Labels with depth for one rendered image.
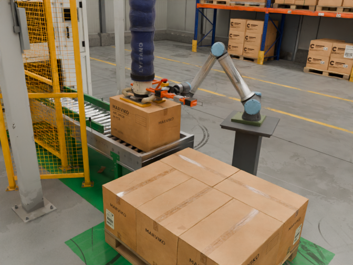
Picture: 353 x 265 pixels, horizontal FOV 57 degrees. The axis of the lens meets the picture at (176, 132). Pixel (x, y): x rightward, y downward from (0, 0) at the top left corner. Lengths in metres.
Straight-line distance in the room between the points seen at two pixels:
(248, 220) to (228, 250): 0.33
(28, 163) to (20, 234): 0.59
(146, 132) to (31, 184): 1.12
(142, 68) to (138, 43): 0.21
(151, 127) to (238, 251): 1.37
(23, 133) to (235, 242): 1.91
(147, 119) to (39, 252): 1.38
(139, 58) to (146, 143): 0.75
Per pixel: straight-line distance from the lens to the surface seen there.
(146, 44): 2.97
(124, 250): 2.80
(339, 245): 3.24
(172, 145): 3.08
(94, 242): 2.93
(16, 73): 2.87
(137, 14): 2.94
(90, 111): 4.21
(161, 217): 2.24
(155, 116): 2.91
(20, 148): 3.05
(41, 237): 3.08
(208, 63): 3.21
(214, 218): 2.26
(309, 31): 11.31
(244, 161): 3.44
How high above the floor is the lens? 1.91
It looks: 23 degrees down
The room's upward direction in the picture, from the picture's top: 2 degrees clockwise
